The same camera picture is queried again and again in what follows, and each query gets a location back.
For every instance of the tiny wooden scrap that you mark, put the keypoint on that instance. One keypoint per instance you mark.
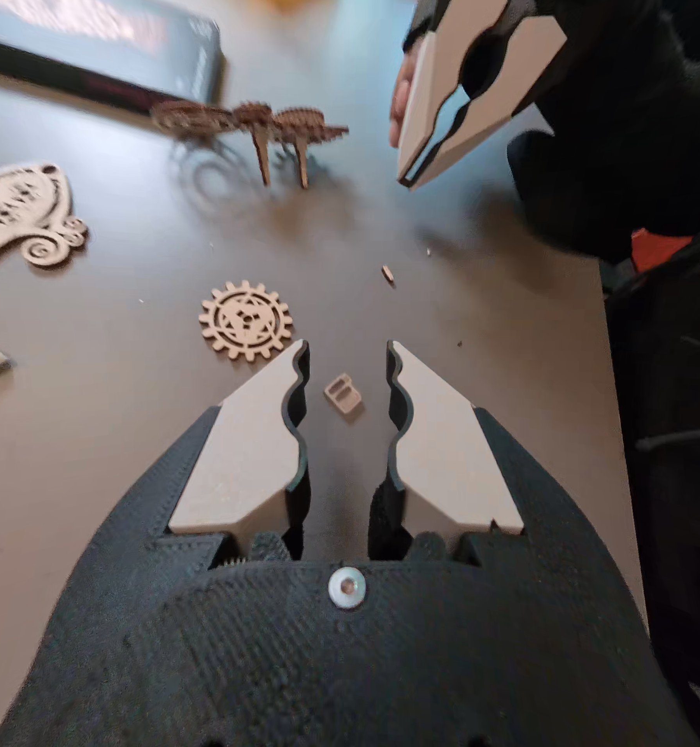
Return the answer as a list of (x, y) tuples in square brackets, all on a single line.
[(388, 273)]

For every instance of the person's right forearm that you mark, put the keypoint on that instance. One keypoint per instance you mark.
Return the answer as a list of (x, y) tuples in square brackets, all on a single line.
[(618, 146)]

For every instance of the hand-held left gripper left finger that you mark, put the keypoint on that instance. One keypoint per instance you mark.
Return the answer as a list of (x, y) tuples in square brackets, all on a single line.
[(245, 461)]

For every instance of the person's black printed hoodie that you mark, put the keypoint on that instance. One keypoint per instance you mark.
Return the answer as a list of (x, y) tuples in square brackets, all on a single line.
[(665, 408)]

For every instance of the wooden gear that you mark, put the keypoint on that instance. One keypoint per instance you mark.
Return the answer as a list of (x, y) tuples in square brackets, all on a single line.
[(245, 320)]

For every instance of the black puzzle box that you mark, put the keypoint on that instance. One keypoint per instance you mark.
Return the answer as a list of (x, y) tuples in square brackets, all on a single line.
[(93, 35)]

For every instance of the ornate wooden teardrop piece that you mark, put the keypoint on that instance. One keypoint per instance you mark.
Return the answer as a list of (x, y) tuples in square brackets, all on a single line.
[(17, 210)]

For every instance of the red orange object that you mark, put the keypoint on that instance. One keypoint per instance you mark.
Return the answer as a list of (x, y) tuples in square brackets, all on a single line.
[(656, 248)]

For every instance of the small wooden connector piece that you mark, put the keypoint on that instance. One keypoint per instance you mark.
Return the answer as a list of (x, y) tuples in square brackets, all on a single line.
[(343, 394)]

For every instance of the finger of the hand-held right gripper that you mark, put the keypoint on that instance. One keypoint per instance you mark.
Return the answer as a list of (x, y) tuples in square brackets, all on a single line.
[(525, 64), (443, 52)]

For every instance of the wooden gear assembly with pegs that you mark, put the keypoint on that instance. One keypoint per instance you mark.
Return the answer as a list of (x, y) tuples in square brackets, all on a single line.
[(256, 119)]

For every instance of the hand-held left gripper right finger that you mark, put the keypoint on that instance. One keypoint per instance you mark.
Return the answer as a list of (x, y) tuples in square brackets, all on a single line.
[(449, 461)]

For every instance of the person's right hand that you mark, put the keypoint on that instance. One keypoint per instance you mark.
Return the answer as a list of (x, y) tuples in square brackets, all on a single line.
[(401, 93)]

